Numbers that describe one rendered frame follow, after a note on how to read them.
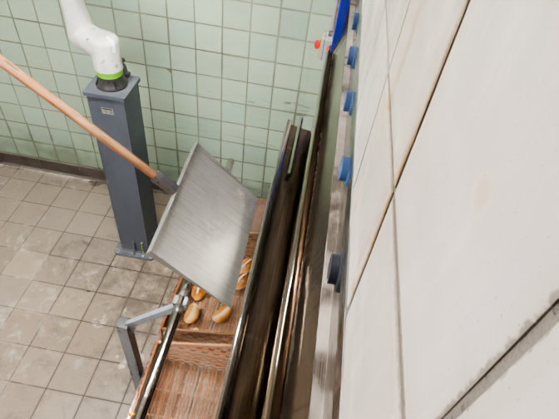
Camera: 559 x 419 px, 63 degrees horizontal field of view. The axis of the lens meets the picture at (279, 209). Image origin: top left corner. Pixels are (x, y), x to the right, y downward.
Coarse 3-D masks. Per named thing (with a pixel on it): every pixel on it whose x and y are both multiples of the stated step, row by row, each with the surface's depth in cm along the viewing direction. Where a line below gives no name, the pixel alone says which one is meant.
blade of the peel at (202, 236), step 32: (192, 160) 174; (192, 192) 167; (224, 192) 180; (160, 224) 148; (192, 224) 160; (224, 224) 172; (160, 256) 141; (192, 256) 154; (224, 256) 165; (224, 288) 158
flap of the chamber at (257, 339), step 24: (288, 144) 165; (288, 168) 157; (288, 192) 149; (288, 216) 141; (288, 240) 135; (264, 264) 127; (264, 288) 121; (240, 312) 115; (264, 312) 117; (264, 336) 112; (240, 360) 106; (264, 360) 108; (240, 384) 103; (264, 384) 104; (216, 408) 99; (240, 408) 99
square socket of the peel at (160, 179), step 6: (156, 174) 153; (162, 174) 155; (156, 180) 154; (162, 180) 154; (168, 180) 156; (162, 186) 155; (168, 186) 155; (174, 186) 157; (168, 192) 157; (174, 192) 157
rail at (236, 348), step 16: (288, 128) 168; (272, 192) 144; (272, 208) 139; (256, 256) 125; (256, 272) 122; (240, 320) 111; (240, 336) 108; (224, 384) 100; (224, 400) 97; (224, 416) 95
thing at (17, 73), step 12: (0, 60) 128; (12, 72) 130; (24, 72) 132; (24, 84) 133; (36, 84) 133; (48, 96) 135; (60, 108) 137; (72, 120) 140; (84, 120) 141; (96, 132) 143; (108, 144) 145; (120, 144) 148; (132, 156) 149; (144, 168) 151
